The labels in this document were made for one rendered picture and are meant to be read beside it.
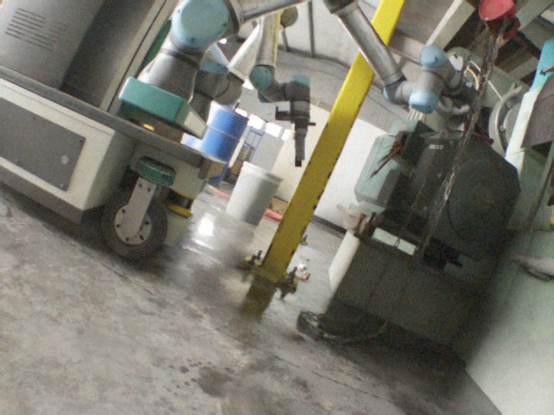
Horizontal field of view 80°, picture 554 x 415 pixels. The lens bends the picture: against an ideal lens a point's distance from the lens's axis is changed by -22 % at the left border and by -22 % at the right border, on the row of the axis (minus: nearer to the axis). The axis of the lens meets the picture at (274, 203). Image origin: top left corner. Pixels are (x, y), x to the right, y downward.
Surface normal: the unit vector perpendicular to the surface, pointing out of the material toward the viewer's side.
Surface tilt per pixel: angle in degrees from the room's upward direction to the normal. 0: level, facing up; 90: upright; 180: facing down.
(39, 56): 90
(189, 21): 95
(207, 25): 96
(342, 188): 90
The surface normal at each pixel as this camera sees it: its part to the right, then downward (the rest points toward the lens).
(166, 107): 0.07, 0.09
